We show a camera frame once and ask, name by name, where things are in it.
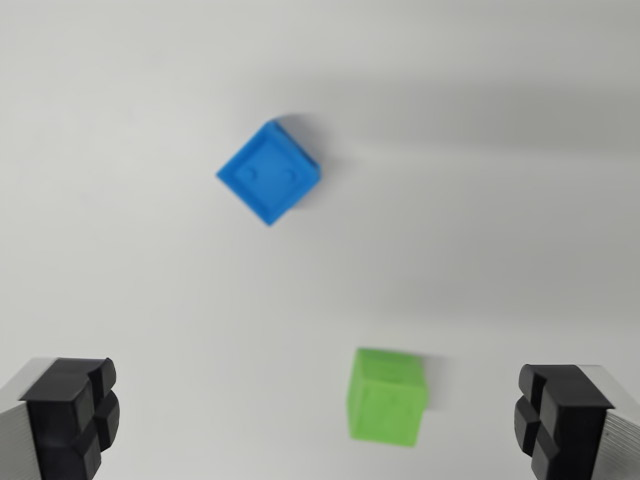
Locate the black padded gripper right finger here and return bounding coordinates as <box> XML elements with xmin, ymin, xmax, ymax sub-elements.
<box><xmin>513</xmin><ymin>363</ymin><xmax>640</xmax><ymax>480</ymax></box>

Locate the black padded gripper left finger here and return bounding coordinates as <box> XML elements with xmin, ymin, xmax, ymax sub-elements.
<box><xmin>0</xmin><ymin>356</ymin><xmax>121</xmax><ymax>480</ymax></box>

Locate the blue soft cube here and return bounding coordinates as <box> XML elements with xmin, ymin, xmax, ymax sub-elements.
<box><xmin>215</xmin><ymin>119</ymin><xmax>321</xmax><ymax>229</ymax></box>

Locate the green soft cube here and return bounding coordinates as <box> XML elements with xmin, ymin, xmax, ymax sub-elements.
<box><xmin>346</xmin><ymin>347</ymin><xmax>430</xmax><ymax>448</ymax></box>

